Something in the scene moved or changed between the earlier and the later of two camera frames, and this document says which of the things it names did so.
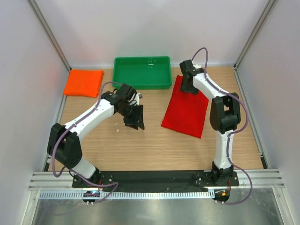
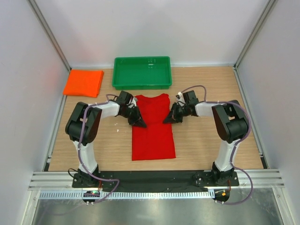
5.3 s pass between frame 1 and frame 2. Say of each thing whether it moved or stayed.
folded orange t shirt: stayed
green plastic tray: stayed
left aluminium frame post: stayed
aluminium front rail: stayed
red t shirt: moved
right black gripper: moved
